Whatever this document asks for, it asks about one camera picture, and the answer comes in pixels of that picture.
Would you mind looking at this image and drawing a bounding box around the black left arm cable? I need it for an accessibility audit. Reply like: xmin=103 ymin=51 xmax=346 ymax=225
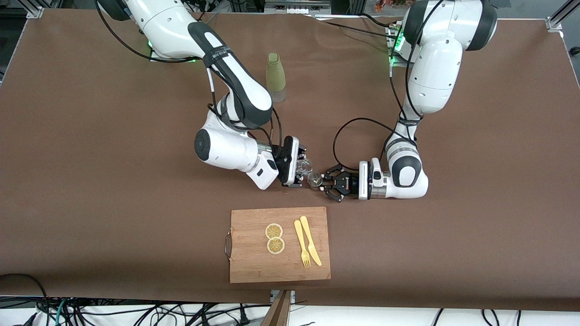
xmin=333 ymin=0 xmax=447 ymax=171

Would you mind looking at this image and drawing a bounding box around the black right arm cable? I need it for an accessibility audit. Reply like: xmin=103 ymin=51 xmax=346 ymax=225
xmin=95 ymin=0 xmax=284 ymax=157

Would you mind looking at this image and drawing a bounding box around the grey metal equipment box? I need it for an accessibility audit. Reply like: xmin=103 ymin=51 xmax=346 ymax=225
xmin=264 ymin=0 xmax=332 ymax=15

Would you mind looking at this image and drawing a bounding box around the thick black floor cable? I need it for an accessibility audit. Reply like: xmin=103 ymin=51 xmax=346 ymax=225
xmin=0 ymin=273 xmax=50 ymax=326

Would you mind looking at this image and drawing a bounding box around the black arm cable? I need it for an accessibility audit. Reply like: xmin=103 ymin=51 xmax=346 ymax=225
xmin=333 ymin=0 xmax=447 ymax=171
xmin=95 ymin=0 xmax=284 ymax=157

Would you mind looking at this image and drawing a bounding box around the brown table cloth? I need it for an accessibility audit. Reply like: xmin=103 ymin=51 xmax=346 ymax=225
xmin=0 ymin=8 xmax=580 ymax=312

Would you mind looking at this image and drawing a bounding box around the black cable on cloth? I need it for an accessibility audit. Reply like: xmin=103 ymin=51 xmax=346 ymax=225
xmin=313 ymin=13 xmax=401 ymax=40

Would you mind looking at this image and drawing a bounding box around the wooden cutting board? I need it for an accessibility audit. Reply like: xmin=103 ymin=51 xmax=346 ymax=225
xmin=225 ymin=206 xmax=332 ymax=284

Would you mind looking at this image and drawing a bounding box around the aluminium frame profile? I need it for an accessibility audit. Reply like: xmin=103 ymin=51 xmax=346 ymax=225
xmin=546 ymin=0 xmax=580 ymax=31
xmin=25 ymin=0 xmax=45 ymax=19

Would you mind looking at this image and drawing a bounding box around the green sleeved glass bottle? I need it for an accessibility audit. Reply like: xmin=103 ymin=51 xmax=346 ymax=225
xmin=266 ymin=53 xmax=287 ymax=103

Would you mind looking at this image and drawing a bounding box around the yellow plastic fork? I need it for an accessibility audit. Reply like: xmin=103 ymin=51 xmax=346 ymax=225
xmin=294 ymin=220 xmax=312 ymax=269

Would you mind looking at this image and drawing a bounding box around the wooden post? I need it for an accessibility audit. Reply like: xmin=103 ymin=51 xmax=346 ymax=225
xmin=262 ymin=290 xmax=293 ymax=326

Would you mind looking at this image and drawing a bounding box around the yellow plastic knife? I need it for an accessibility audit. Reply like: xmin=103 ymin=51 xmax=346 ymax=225
xmin=300 ymin=216 xmax=323 ymax=267

